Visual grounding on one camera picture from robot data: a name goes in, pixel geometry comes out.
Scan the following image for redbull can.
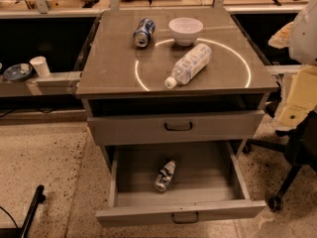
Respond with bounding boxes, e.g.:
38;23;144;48
155;160;176;192

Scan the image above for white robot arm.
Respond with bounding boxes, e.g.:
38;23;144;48
289;0;317;65

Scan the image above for grey drawer cabinet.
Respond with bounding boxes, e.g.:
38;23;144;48
76;8;277;161

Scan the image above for grey upper drawer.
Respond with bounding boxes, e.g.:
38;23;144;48
87;110;264;146

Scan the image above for blue soda can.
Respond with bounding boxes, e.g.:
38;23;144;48
133;18;156;48

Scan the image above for grey open middle drawer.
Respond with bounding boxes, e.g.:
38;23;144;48
96;141;265;227

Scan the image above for clear plastic water bottle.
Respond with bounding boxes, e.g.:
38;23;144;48
164;44;212;89

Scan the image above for white bowl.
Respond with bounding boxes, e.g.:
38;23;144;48
168;18;203;46

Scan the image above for white paper cup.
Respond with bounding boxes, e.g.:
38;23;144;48
30;56;51;77

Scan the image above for dark round plate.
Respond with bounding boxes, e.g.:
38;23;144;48
3;63;33;82

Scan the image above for black stand foot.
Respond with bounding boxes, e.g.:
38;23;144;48
0;184;46;238

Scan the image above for black office chair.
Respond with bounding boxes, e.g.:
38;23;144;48
243;109;317;212

